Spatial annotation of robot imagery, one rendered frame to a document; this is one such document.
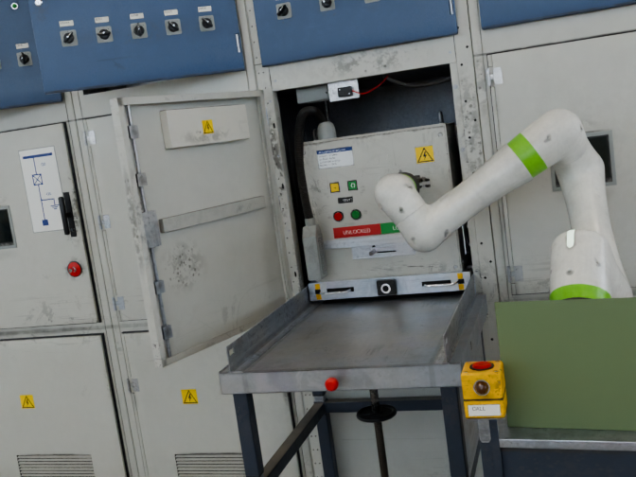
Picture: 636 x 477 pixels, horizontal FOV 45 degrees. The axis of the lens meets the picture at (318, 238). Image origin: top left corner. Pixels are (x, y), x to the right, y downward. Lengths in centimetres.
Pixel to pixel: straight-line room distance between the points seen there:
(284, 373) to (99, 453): 135
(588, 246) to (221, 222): 113
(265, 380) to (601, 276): 84
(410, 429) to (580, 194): 102
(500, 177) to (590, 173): 25
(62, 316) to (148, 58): 105
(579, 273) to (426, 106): 162
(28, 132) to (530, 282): 182
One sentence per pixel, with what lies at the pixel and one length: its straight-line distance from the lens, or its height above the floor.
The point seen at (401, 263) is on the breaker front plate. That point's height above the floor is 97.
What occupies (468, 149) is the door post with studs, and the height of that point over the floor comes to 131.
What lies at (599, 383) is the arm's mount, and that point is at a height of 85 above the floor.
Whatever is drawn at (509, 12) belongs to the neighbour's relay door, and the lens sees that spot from 242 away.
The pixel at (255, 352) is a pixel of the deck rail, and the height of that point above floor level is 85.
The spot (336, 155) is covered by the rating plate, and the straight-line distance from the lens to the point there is 253.
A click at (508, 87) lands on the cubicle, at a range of 241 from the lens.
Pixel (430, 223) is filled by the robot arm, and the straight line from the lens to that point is 206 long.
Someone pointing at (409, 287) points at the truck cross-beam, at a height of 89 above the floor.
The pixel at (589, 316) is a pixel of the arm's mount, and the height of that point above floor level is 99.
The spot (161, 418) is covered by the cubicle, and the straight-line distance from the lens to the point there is 298.
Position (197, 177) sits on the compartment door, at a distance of 235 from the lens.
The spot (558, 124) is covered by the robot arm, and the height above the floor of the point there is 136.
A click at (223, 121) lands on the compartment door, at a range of 242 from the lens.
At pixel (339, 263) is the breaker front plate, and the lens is 258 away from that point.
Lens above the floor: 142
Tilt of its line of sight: 8 degrees down
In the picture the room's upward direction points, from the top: 8 degrees counter-clockwise
